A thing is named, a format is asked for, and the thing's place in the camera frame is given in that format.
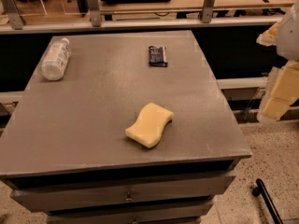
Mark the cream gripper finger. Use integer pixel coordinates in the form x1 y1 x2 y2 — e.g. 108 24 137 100
257 61 299 122
256 21 280 47

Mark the yellow sponge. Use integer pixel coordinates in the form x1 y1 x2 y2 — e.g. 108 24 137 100
125 103 174 148

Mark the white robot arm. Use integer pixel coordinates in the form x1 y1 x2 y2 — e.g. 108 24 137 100
256 1 299 123

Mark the clear plastic water bottle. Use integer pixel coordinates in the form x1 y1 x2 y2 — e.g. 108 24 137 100
41 38 71 81

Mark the black floor bar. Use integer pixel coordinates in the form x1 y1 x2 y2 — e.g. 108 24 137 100
251 178 283 224

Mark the dark blue snack packet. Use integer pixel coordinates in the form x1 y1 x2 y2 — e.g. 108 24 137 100
149 46 168 67

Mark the lower grey drawer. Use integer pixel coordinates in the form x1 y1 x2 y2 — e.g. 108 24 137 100
47 201 213 224

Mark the grey drawer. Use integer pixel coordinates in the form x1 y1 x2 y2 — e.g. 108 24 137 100
47 201 213 224
11 171 235 212

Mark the grey drawer cabinet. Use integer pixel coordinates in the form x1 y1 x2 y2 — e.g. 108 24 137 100
0 31 250 217

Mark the upper grey drawer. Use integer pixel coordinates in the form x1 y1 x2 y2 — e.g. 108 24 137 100
11 171 235 212

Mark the upper drawer metal knob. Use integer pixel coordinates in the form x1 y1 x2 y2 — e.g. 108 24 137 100
124 191 135 203

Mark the drawer metal knob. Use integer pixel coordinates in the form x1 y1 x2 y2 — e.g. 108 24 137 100
131 216 139 224
124 191 135 203

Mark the lower drawer metal knob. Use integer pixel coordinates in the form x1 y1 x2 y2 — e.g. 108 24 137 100
131 216 139 224

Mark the clear acrylic box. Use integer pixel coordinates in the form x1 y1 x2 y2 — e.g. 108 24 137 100
15 0 92 17

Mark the grey metal rail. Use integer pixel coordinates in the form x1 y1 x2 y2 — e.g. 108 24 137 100
0 16 282 35

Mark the right metal bracket post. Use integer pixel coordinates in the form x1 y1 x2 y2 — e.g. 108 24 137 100
200 0 215 23

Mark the metal bracket post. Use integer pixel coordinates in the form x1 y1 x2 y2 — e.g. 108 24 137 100
87 0 101 27
1 0 25 30
200 0 215 23

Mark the middle metal bracket post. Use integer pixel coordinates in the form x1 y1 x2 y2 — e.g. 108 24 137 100
87 0 101 27

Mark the left metal bracket post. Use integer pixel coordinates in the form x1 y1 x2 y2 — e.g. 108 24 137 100
1 0 25 30

